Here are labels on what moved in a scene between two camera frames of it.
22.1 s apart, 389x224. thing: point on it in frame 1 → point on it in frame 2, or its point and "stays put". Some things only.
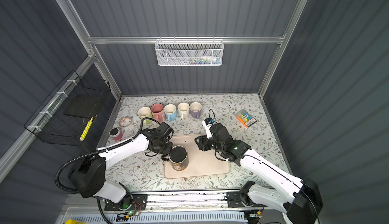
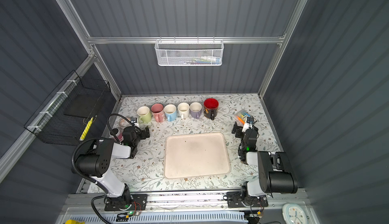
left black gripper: x=167 y=151 → x=141 y=133
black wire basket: x=65 y=117 stays put
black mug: x=179 y=157 → x=210 y=108
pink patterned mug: x=157 y=111 stays put
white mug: x=183 y=108 stays put
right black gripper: x=202 y=144 → x=239 y=129
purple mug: x=195 y=109 stays put
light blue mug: x=170 y=111 stays put
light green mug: x=145 y=112 stays put
